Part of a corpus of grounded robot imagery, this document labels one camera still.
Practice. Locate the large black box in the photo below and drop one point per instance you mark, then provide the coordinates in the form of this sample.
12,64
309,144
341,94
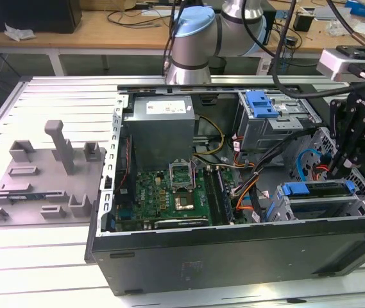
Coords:
28,14

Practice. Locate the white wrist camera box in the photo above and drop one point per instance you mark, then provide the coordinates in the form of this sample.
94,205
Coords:
333,62

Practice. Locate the black speaker box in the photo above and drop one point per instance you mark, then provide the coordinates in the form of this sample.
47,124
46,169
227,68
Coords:
272,19

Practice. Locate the green motherboard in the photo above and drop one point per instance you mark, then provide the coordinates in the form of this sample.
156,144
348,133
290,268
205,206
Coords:
156,195

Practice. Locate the blue plastic drive latch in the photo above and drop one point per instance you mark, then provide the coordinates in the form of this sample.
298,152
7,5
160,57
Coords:
260,106

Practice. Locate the brown cardboard box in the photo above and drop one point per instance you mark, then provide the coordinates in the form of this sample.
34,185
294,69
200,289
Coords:
127,4

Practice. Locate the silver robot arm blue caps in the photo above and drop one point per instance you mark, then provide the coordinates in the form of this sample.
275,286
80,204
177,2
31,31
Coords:
198,48

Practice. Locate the hard disk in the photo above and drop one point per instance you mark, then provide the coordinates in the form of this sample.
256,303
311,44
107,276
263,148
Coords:
297,188

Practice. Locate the black open PC case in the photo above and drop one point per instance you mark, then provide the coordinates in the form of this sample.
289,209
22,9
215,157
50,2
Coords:
233,256

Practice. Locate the grey power supply unit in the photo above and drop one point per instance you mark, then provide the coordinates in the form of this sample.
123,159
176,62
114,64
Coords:
159,134

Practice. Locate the black bin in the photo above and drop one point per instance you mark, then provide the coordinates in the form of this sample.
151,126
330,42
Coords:
217,65

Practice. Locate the crumpled white plastic wrap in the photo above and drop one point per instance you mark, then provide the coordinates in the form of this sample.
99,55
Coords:
18,32

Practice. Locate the grey optical drive cage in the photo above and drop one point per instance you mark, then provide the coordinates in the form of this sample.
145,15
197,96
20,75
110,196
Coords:
265,131

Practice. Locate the wooden desk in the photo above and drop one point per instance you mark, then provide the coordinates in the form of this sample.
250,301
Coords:
89,35

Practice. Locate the CPU socket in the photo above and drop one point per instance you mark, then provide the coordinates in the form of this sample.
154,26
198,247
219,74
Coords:
183,202

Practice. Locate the small black open box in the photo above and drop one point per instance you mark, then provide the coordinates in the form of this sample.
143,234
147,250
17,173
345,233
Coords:
302,22

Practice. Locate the RAM stick with blue label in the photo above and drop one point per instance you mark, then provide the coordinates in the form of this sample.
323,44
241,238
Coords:
22,196

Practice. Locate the black graphics card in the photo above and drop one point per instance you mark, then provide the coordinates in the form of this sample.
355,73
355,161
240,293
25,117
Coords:
182,223

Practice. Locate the black case fan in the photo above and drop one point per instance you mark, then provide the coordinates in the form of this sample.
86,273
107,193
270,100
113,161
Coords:
127,160

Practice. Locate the grey metal disk bay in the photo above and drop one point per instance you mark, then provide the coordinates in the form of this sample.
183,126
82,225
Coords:
317,202

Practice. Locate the grey flat tray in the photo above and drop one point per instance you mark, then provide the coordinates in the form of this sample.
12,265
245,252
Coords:
323,13

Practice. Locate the grey parts rack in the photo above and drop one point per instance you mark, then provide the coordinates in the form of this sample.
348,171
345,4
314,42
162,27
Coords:
50,186

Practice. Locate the black RAM slot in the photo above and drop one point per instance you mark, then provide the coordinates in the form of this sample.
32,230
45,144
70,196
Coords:
210,192

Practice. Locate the dark RAM stick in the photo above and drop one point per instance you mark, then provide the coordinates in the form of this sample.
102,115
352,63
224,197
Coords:
225,195

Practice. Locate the clear plastic bag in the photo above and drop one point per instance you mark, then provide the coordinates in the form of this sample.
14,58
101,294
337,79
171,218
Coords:
334,29

